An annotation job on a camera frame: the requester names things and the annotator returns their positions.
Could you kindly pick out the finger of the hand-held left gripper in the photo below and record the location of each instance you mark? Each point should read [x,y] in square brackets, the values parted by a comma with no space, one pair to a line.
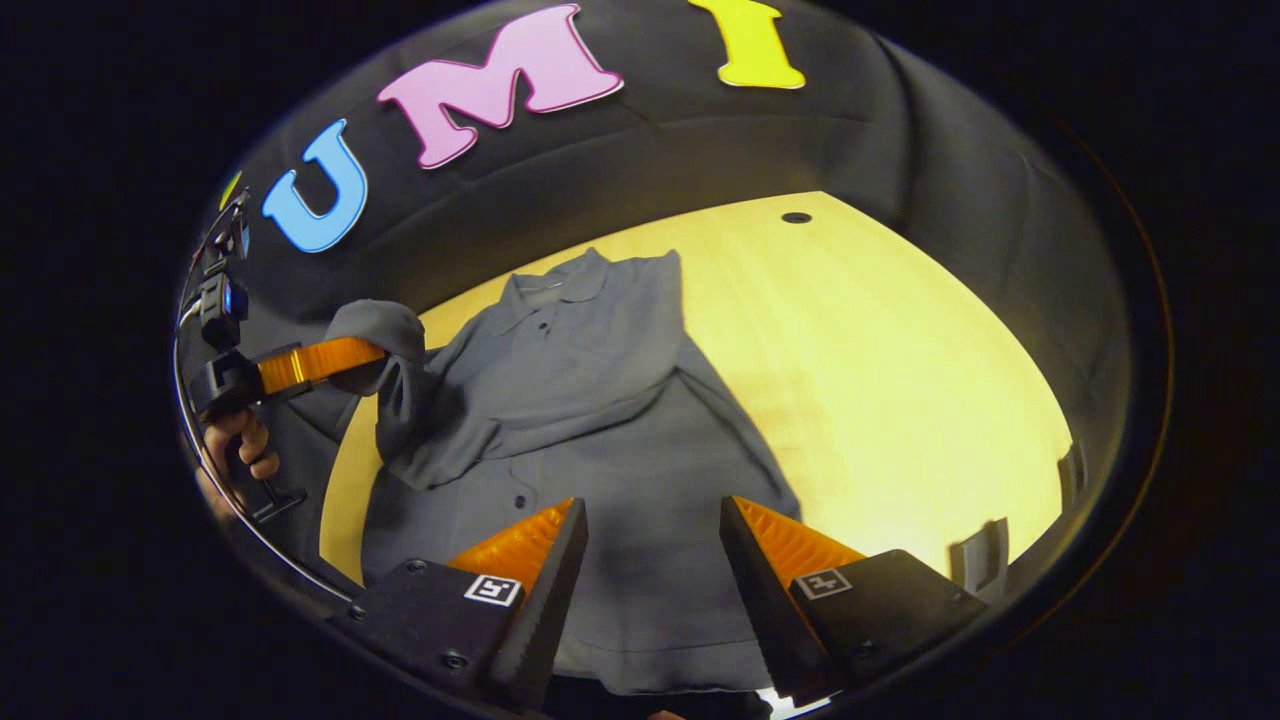
[320,360]

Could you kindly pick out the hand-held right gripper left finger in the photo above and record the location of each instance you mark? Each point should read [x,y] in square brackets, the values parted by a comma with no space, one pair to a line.
[550,600]

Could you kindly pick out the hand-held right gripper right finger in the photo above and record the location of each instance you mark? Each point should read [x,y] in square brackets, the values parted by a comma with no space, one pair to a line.
[760,600]

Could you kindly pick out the grey collared shirt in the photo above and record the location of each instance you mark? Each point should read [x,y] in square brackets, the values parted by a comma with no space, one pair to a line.
[600,420]

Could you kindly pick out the table edge clamp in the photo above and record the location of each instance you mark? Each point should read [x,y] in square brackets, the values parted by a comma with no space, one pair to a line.
[980,560]

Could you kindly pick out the black backdrop cloth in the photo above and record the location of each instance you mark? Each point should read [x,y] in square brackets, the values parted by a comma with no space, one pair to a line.
[650,140]

